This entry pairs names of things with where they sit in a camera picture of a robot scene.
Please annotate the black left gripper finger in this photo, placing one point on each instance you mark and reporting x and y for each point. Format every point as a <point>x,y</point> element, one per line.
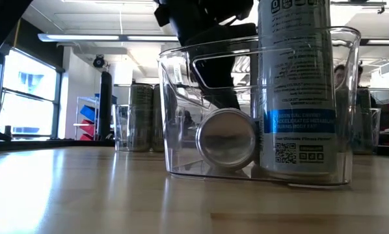
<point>214,71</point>

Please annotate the clear plastic bin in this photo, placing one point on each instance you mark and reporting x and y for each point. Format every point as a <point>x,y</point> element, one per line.
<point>376,130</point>
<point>178,130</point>
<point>123,130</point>

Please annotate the white can blue palm print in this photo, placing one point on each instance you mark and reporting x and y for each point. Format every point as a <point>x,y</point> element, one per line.
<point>295,81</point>
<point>225,139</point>

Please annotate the white can orange print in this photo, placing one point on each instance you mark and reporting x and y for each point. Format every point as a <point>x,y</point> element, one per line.
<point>140,117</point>
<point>158,117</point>

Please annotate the white can green palm print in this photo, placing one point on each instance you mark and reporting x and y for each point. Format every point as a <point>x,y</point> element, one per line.
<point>363,113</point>

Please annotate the person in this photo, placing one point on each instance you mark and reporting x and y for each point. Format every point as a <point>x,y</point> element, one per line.
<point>339,74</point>

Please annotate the white shelf coloured bins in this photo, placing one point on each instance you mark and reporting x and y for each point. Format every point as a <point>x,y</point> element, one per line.
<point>88,113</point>

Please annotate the black-framed window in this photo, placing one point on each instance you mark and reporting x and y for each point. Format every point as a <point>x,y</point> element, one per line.
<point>56,104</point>

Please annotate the black round mounted camera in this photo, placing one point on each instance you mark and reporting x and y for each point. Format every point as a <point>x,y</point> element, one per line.
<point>98,61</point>

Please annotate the black cylindrical post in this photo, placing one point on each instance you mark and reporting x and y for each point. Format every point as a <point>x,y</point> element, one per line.
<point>105,107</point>

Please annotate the black overhead rig rail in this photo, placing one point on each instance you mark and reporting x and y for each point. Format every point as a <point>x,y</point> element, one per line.
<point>357,3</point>

